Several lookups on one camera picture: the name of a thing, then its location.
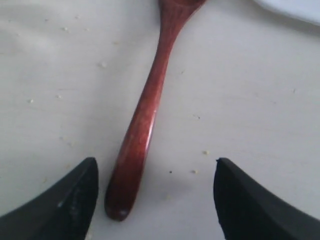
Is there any dark red wooden spoon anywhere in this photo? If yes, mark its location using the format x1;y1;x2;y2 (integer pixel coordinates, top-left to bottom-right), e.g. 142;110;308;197
104;0;205;222

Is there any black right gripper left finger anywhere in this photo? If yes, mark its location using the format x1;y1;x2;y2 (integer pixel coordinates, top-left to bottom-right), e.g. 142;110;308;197
0;157;98;240

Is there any white plastic tray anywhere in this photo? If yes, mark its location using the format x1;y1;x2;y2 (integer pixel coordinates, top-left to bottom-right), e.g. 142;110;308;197
255;0;320;26

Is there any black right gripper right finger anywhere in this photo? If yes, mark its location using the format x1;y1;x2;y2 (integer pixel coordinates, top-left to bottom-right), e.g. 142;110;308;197
213;158;320;240

